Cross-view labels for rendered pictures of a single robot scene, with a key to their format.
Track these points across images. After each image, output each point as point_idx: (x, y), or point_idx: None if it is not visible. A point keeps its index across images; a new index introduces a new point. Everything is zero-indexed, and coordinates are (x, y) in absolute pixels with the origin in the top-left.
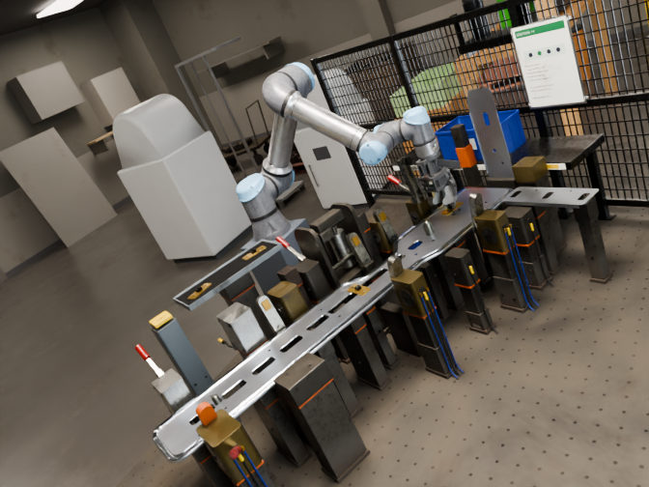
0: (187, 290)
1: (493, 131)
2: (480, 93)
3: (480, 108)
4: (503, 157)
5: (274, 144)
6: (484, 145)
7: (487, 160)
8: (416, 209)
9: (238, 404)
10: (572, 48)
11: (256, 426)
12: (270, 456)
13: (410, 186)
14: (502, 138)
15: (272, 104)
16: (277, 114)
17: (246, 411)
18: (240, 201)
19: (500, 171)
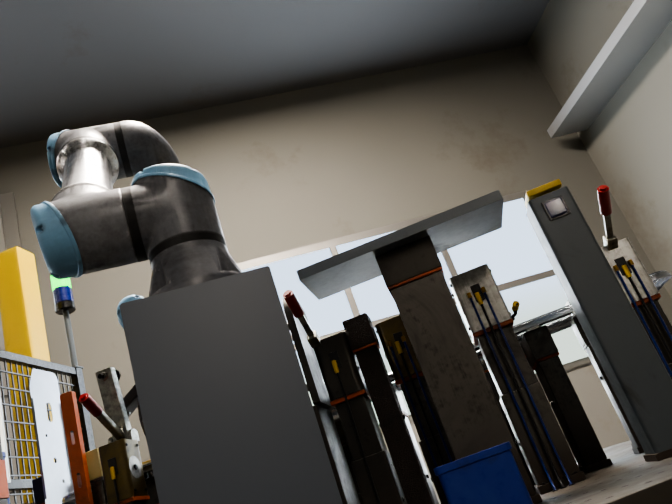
0: (469, 205)
1: (55, 432)
2: (46, 377)
3: (44, 396)
4: (65, 472)
5: (111, 185)
6: (44, 451)
7: (45, 477)
8: (138, 450)
9: (563, 322)
10: (0, 414)
11: (621, 467)
12: (626, 459)
13: (125, 413)
14: (65, 443)
15: (175, 154)
16: (106, 160)
17: (622, 471)
18: (210, 192)
19: (60, 495)
